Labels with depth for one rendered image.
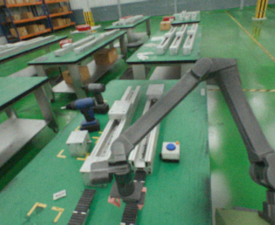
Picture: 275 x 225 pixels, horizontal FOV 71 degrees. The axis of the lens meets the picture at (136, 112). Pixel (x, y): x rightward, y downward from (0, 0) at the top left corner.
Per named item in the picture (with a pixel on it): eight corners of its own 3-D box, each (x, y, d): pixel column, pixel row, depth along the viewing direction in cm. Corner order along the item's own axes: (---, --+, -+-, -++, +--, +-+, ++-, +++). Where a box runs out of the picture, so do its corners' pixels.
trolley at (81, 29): (96, 64, 540) (87, 24, 488) (78, 65, 552) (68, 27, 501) (107, 54, 625) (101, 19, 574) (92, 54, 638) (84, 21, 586)
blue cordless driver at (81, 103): (102, 130, 121) (94, 99, 110) (70, 137, 119) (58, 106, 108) (101, 123, 128) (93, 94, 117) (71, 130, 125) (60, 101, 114)
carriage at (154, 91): (162, 102, 131) (162, 94, 128) (147, 102, 134) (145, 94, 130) (164, 92, 144) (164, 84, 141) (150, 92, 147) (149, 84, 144)
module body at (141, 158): (151, 174, 87) (150, 161, 83) (130, 173, 89) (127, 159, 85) (164, 95, 153) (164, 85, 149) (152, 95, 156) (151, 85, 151)
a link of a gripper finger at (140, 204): (129, 198, 73) (126, 181, 68) (148, 200, 71) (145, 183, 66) (125, 215, 67) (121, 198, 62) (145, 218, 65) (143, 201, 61)
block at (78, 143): (91, 155, 103) (87, 141, 98) (71, 156, 104) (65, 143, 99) (95, 143, 111) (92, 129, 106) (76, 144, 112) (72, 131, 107)
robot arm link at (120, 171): (130, 170, 56) (130, 157, 61) (107, 173, 56) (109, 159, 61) (133, 186, 60) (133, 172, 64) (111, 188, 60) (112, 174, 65)
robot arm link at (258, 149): (233, 45, 63) (222, 61, 72) (193, 58, 62) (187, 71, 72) (302, 186, 52) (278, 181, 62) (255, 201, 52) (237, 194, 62)
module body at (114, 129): (112, 171, 91) (109, 158, 87) (92, 170, 94) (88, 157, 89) (141, 95, 158) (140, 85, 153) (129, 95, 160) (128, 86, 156)
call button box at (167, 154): (179, 163, 91) (179, 153, 88) (158, 162, 93) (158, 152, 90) (179, 151, 98) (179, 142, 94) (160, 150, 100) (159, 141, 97)
